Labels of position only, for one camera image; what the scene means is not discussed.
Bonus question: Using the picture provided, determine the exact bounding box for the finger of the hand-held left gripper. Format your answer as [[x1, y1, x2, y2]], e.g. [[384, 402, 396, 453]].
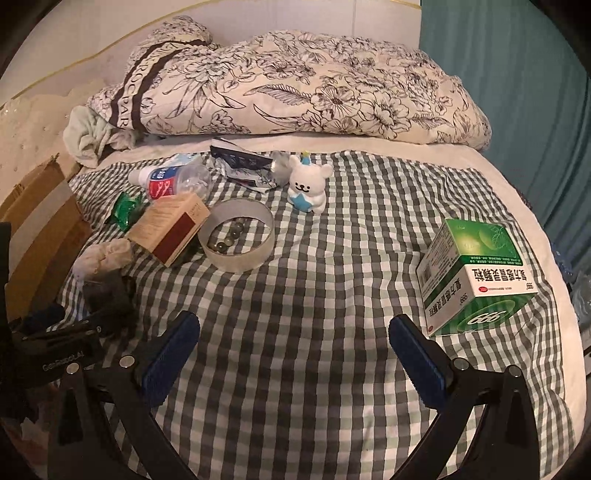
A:
[[55, 310, 134, 340], [18, 302, 66, 335]]

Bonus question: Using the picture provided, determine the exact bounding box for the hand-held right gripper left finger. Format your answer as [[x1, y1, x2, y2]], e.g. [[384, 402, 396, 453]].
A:
[[48, 310, 201, 480]]

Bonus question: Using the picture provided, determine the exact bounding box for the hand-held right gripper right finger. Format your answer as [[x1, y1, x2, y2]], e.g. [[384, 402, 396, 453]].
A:
[[389, 314, 543, 480]]

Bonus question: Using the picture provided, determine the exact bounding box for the dark cloth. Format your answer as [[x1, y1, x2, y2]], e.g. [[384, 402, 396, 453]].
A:
[[83, 270, 137, 335]]

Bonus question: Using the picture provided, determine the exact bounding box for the white tissue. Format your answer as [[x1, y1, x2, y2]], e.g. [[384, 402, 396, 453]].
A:
[[74, 239, 134, 282]]

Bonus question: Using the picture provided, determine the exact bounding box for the brown cardboard box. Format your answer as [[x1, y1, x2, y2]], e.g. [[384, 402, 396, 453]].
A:
[[0, 154, 93, 319]]

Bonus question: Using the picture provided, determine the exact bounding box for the white round tin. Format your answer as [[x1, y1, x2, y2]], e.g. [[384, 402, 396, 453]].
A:
[[198, 198, 275, 273]]

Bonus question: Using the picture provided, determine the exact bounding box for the green candy wrapper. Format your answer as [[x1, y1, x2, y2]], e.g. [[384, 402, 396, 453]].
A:
[[105, 191, 148, 229]]

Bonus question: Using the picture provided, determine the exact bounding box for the small brown carton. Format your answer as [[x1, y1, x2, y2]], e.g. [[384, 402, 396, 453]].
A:
[[127, 191, 212, 268]]

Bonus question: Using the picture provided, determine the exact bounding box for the red and clear packet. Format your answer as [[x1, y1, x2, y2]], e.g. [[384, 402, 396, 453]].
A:
[[128, 162, 213, 201]]

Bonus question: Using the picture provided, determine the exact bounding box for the silver foil wrapper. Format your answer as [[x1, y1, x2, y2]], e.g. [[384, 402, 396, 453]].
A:
[[217, 150, 296, 191]]

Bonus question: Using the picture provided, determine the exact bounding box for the dark snack packet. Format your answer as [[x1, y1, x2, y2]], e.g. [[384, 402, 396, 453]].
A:
[[210, 144, 273, 174]]

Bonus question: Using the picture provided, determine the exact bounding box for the white unicorn plush toy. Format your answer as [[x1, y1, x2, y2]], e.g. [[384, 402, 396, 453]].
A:
[[287, 150, 334, 214]]

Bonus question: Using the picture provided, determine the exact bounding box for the green medicine box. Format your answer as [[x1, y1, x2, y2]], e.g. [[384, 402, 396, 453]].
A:
[[416, 218, 540, 337]]

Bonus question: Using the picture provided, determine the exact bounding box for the green checkered blanket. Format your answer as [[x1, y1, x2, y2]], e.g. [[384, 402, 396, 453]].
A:
[[60, 150, 578, 480]]

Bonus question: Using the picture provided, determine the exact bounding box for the pale green towel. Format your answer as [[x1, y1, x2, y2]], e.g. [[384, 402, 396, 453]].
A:
[[62, 105, 139, 168]]

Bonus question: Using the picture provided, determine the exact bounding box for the cream tufted headboard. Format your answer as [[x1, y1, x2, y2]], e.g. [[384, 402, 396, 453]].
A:
[[0, 88, 88, 204]]

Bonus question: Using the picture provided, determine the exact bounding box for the teal curtain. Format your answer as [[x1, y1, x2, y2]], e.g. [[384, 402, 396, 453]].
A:
[[418, 0, 591, 296]]

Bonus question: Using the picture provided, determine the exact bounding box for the floral printed quilt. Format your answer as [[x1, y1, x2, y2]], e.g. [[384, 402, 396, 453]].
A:
[[88, 16, 492, 148]]

